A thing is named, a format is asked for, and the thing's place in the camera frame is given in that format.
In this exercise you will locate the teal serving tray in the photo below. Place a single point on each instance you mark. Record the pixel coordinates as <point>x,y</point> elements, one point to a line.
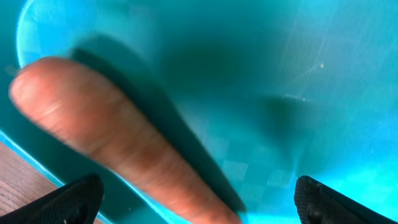
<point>254,94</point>

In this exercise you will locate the orange carrot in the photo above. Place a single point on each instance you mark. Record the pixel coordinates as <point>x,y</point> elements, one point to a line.
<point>85,111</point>

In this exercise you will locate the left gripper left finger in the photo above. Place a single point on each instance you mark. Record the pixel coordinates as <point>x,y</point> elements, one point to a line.
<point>75,203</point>

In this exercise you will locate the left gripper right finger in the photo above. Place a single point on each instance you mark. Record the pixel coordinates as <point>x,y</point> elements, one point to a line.
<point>317,203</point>

